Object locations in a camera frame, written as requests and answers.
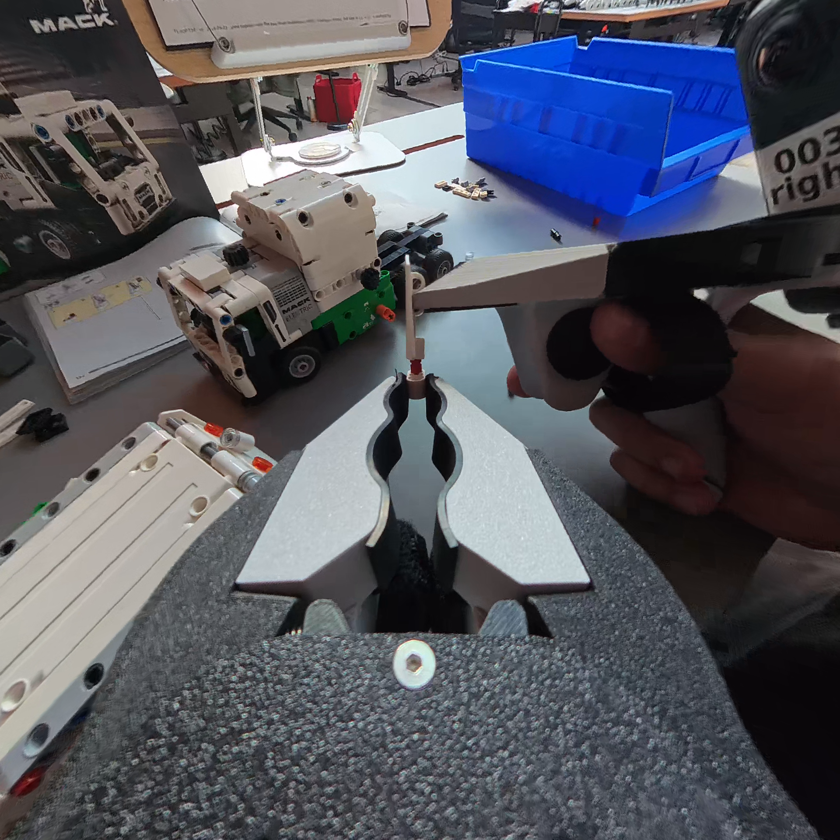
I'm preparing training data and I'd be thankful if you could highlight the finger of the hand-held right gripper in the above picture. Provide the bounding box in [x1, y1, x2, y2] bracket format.
[410, 243, 614, 311]

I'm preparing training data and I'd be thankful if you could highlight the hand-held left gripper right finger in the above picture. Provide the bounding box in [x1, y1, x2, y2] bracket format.
[425, 377, 593, 611]

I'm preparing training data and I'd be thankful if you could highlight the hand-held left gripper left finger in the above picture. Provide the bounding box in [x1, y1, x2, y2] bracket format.
[235, 375, 411, 631]

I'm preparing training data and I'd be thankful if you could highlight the white lego piece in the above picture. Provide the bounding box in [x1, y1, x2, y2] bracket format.
[402, 255, 427, 362]

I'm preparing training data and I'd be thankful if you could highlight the pile of small tan lego pieces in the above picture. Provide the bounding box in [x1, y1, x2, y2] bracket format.
[434, 176, 494, 201]

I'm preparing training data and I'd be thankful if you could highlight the white lego container assembly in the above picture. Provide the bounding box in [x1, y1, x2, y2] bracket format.
[0, 410, 277, 798]

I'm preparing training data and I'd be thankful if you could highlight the white green lego truck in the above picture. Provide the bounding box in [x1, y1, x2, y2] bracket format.
[157, 169, 455, 400]

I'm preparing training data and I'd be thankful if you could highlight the black angular lego piece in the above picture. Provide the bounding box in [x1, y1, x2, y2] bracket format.
[16, 407, 70, 442]

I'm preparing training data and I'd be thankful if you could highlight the lego instruction booklet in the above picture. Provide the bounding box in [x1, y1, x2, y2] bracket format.
[0, 0, 245, 406]

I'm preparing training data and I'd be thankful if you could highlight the white lego beam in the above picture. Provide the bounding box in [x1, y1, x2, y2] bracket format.
[0, 400, 37, 447]

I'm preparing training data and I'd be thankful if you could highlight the person's right hand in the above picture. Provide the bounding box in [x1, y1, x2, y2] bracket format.
[507, 303, 840, 553]

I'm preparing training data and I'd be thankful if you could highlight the blue plastic bin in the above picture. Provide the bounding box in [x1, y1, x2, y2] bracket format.
[459, 36, 752, 217]

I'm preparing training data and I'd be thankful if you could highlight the wooden board stand white base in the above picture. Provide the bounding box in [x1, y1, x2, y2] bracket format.
[121, 0, 454, 188]

